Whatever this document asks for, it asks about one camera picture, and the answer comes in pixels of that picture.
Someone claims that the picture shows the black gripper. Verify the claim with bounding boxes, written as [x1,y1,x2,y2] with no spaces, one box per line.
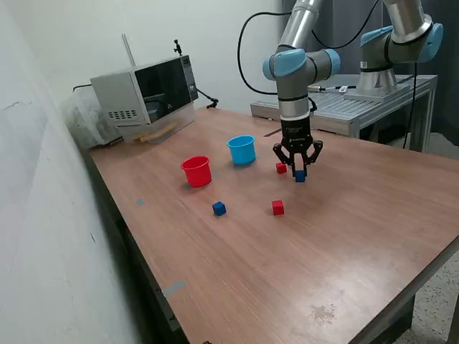
[272,116,323,179]

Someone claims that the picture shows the blue plastic cup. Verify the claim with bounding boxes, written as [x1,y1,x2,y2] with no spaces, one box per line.
[226,135,257,166]

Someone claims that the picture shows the aluminium profile robot stand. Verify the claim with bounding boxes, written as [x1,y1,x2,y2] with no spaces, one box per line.
[250,74,439,152]

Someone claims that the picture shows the aluminium base mounting plate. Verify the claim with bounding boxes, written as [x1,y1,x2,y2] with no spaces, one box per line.
[343,81,412,103]

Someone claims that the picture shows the red plastic cup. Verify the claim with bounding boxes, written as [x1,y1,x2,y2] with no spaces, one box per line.
[180,155,213,188]

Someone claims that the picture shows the clear plastic container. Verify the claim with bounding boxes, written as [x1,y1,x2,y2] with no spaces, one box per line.
[115,102,197,145]

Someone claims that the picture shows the dark grey curtain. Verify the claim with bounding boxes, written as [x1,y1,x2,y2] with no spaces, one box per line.
[279,0,459,146]

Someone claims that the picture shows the silver microwave oven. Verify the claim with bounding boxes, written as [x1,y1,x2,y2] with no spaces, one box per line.
[89,54,199,127]

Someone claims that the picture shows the thin white metal rod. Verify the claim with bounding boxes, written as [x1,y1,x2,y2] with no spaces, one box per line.
[121,33,138,69]

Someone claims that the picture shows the crumpled clear plastic bag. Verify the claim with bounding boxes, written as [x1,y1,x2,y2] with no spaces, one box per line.
[60,89,125,151]

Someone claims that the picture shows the base cable with silver connector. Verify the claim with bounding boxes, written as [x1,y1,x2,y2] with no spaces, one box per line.
[310,84,359,92]

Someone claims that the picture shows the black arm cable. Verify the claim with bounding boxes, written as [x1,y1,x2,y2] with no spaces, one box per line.
[236,0,382,97]

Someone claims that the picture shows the black hanging cable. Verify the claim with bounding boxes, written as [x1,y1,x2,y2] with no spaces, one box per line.
[401,62,419,149]

